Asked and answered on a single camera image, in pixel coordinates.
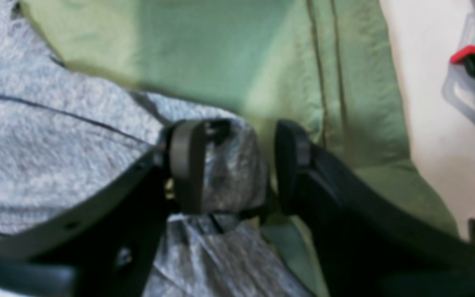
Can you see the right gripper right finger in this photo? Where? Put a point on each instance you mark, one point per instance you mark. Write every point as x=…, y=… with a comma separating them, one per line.
x=366, y=246

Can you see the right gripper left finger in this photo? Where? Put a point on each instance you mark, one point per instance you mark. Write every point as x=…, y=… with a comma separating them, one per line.
x=105, y=246

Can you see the grey heathered T-shirt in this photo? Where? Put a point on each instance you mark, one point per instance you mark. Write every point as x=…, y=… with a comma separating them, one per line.
x=64, y=136

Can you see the green table cloth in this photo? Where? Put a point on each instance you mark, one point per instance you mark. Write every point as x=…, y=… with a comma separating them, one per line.
x=326, y=64

